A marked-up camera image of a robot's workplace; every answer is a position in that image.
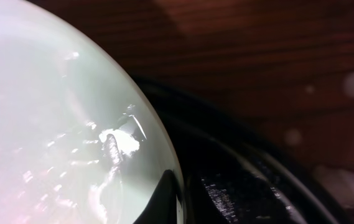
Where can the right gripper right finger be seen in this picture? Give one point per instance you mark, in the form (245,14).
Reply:
(247,200)

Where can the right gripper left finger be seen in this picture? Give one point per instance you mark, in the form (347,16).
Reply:
(162,206)

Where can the light green plate top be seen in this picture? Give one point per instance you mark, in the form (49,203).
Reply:
(79,141)

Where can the black round tray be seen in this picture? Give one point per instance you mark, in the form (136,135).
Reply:
(211,144)

